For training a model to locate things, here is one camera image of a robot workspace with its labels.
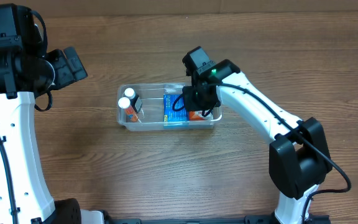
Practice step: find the blue VapoDrops box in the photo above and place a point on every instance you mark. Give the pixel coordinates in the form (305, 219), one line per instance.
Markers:
(173, 108)

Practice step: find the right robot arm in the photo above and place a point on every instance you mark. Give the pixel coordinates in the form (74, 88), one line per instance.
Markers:
(299, 157)

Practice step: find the orange tablet tube white cap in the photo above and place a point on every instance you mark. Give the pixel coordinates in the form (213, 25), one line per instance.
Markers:
(125, 104)

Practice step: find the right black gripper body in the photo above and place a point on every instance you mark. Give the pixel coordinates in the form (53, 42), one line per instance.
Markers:
(198, 101)

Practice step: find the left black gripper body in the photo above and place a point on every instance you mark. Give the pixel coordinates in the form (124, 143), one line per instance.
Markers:
(71, 66)

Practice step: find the red Panadol box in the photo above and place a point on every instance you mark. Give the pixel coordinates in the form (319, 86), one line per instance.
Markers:
(197, 116)

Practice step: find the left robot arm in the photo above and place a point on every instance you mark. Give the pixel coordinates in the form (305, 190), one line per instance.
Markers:
(28, 70)

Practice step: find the dark brown bottle white cap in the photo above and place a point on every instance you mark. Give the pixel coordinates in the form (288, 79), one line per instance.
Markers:
(134, 98)

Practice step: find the clear plastic container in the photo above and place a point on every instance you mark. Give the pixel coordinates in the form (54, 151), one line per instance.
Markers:
(151, 113)

